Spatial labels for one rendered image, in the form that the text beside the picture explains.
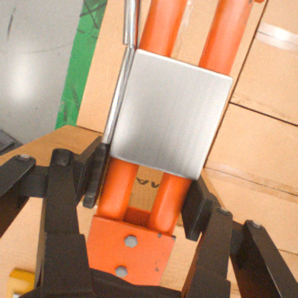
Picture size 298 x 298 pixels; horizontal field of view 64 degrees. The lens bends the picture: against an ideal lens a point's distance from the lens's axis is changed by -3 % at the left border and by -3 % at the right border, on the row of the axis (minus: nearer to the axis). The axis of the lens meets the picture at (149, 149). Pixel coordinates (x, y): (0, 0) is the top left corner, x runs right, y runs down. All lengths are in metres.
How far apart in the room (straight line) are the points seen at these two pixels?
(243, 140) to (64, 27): 0.98
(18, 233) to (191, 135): 0.32
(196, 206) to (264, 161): 0.66
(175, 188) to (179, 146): 0.03
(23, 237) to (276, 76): 0.70
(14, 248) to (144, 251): 0.27
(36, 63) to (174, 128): 1.25
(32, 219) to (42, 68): 1.05
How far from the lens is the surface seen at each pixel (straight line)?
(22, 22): 1.43
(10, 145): 1.45
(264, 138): 0.78
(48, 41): 1.36
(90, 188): 0.17
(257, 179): 0.82
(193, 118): 0.15
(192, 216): 0.16
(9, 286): 0.45
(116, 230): 0.18
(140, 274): 0.21
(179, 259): 0.39
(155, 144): 0.16
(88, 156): 0.16
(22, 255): 0.43
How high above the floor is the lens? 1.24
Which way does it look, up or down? 75 degrees down
